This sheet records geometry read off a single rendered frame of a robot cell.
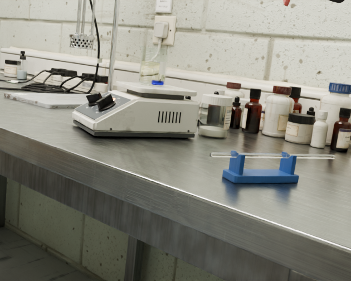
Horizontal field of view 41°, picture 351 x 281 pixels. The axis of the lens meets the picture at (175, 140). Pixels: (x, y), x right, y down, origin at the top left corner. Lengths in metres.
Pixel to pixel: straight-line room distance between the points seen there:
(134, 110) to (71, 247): 1.16
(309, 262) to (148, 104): 0.44
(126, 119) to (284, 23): 0.58
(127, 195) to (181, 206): 0.09
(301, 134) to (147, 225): 0.46
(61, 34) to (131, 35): 0.39
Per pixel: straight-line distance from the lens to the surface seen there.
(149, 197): 0.56
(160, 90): 0.81
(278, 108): 1.02
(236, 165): 0.59
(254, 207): 0.50
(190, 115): 0.84
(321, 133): 0.96
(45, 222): 2.00
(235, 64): 1.29
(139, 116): 0.80
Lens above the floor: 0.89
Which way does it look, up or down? 10 degrees down
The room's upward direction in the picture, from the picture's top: 6 degrees clockwise
